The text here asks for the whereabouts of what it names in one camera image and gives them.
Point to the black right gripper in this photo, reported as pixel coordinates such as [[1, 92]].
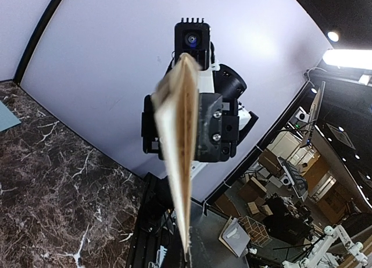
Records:
[[217, 131]]

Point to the beige lined letter paper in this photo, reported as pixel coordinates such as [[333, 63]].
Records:
[[175, 101]]

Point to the teal envelope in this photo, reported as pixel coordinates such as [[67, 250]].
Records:
[[7, 118]]

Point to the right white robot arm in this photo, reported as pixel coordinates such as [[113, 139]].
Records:
[[224, 80]]

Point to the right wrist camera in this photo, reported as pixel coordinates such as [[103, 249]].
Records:
[[192, 36]]

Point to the left black frame post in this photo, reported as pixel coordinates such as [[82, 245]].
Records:
[[34, 39]]

